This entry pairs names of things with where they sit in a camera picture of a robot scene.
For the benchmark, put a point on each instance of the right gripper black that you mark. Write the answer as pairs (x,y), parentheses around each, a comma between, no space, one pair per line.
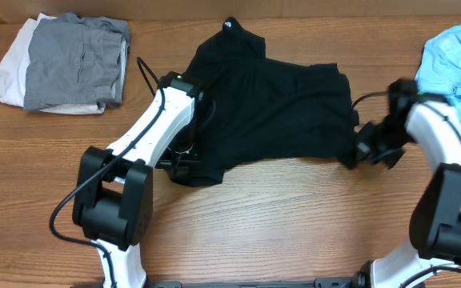
(367,153)

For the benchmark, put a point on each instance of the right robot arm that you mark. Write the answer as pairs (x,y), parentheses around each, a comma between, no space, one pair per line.
(434,243)

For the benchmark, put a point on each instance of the grey folded garment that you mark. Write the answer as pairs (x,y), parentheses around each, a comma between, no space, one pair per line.
(77,61)

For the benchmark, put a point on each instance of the light blue shirt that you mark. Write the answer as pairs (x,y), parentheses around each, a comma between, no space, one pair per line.
(458,80)

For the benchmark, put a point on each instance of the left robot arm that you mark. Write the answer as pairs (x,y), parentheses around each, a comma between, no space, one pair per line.
(115,203)

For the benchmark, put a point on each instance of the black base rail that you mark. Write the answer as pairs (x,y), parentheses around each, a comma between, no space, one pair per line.
(317,283)

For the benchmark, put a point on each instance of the white folded garment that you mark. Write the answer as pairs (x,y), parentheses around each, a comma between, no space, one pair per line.
(13,73)

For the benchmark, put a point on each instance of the black polo shirt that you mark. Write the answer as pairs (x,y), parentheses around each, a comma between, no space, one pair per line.
(257,108)

